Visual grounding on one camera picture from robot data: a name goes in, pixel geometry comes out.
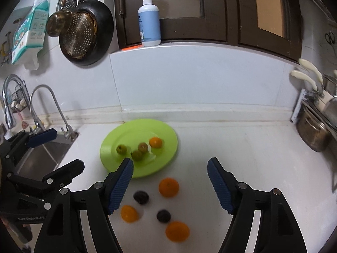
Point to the cream pan handle lower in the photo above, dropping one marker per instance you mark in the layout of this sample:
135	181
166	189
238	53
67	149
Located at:
301	76

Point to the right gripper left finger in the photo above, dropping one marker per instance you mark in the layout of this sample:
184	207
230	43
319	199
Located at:
62	228

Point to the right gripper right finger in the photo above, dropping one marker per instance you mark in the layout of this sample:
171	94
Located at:
278	229

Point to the black frying pan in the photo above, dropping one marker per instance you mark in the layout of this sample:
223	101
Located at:
90	33

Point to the brown-green round fruit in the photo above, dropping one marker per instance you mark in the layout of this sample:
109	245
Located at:
143	147

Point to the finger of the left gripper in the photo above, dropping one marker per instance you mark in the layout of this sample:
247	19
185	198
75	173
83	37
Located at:
41	138
62	176

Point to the green plate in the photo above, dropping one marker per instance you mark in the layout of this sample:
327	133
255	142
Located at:
133	133

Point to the wire sink caddy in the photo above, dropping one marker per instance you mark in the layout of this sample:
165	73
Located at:
17	100

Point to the orange fruit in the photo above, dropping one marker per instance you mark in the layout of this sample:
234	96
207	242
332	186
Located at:
129	214
177	231

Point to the cream pan handle upper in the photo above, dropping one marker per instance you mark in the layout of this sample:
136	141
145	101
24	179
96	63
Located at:
311	67

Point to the black scissors on wall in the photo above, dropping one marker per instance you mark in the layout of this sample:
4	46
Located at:
330	38

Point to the small brass saucepan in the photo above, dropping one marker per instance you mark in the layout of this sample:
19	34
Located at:
58	23

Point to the steel pot on rack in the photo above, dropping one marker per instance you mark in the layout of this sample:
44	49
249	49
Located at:
313	131

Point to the teal paper towel pack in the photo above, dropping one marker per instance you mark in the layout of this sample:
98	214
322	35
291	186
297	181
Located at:
28	40

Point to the small orange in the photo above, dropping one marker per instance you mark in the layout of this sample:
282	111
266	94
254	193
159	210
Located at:
155	142

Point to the dark wooden window frame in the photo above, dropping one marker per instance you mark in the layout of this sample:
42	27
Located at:
273	26

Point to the dark plum left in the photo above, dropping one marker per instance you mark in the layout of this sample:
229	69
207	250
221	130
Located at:
141	197

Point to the large chrome faucet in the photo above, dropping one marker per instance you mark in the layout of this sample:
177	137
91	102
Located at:
9	118

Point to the large orange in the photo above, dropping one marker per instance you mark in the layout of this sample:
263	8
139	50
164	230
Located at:
168	187

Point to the green-yellow round fruit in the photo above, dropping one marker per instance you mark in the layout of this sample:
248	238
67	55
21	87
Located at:
121	149

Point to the steel sink basin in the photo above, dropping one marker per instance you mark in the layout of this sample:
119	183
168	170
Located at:
43	160

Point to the thin steel faucet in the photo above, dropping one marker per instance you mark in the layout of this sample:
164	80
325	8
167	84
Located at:
43	105

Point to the dark plum right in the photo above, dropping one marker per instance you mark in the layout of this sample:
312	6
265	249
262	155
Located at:
163	216

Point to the green fruit on plate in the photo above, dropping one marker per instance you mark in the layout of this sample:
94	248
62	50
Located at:
137	155

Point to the dark plum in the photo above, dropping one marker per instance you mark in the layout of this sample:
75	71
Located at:
141	197
163	216

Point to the cream pan handle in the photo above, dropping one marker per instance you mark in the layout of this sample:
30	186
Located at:
311	67
301	76

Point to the blue soap dispenser bottle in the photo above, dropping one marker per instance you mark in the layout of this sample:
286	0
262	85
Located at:
149	24

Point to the orange fruit front left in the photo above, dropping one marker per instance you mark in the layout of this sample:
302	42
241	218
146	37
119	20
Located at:
129	214

